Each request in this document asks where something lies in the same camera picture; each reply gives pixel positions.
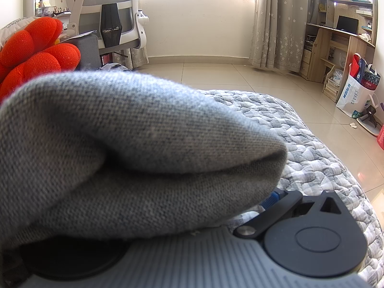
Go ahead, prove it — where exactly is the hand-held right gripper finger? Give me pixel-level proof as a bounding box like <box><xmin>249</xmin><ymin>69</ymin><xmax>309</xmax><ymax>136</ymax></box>
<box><xmin>233</xmin><ymin>190</ymin><xmax>348</xmax><ymax>241</ymax></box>

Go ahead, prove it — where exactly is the grey knit sweater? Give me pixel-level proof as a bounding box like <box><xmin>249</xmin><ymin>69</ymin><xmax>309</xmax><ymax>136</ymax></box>
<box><xmin>0</xmin><ymin>70</ymin><xmax>288</xmax><ymax>285</ymax></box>

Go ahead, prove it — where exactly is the grey checked quilted blanket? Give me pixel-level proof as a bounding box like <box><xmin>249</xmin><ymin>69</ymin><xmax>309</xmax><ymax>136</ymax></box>
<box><xmin>192</xmin><ymin>89</ymin><xmax>384</xmax><ymax>285</ymax></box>

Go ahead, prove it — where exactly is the wooden file rack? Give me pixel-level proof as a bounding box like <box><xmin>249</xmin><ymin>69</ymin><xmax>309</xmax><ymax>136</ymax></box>
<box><xmin>322</xmin><ymin>64</ymin><xmax>345</xmax><ymax>103</ymax></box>

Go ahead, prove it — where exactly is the black floor stand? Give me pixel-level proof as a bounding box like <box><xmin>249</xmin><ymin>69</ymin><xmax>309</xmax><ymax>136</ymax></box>
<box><xmin>356</xmin><ymin>105</ymin><xmax>381</xmax><ymax>136</ymax></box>

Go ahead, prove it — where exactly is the dark patterned bag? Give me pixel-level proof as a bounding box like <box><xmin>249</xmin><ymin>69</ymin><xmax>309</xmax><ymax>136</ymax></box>
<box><xmin>358</xmin><ymin>65</ymin><xmax>381</xmax><ymax>91</ymax></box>

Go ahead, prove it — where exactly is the wooden desk with hutch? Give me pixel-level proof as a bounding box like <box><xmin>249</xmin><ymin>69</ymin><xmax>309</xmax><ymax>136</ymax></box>
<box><xmin>299</xmin><ymin>0</ymin><xmax>378</xmax><ymax>84</ymax></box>

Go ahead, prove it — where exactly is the grey star curtain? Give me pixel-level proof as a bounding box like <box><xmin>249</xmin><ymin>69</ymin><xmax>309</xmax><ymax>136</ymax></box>
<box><xmin>127</xmin><ymin>46</ymin><xmax>150</xmax><ymax>68</ymax></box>
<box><xmin>249</xmin><ymin>0</ymin><xmax>320</xmax><ymax>72</ymax></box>

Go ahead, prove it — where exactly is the black laptop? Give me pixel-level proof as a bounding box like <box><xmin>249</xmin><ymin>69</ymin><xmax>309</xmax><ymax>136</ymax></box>
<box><xmin>336</xmin><ymin>16</ymin><xmax>360</xmax><ymax>34</ymax></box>

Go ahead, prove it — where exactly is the dark grey cloth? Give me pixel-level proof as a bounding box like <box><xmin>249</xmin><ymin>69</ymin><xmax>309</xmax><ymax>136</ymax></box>
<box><xmin>98</xmin><ymin>62</ymin><xmax>133</xmax><ymax>73</ymax></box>

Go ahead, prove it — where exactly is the grey fabric box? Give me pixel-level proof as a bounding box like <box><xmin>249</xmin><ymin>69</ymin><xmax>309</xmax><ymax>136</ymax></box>
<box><xmin>64</xmin><ymin>34</ymin><xmax>101</xmax><ymax>70</ymax></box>

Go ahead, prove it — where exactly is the red plush cushion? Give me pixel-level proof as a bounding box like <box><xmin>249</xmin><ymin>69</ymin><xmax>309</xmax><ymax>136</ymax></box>
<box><xmin>0</xmin><ymin>17</ymin><xmax>81</xmax><ymax>102</ymax></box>

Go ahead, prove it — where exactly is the white pillow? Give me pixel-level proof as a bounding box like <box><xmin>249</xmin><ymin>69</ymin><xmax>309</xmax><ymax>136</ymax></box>
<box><xmin>0</xmin><ymin>16</ymin><xmax>37</xmax><ymax>38</ymax></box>

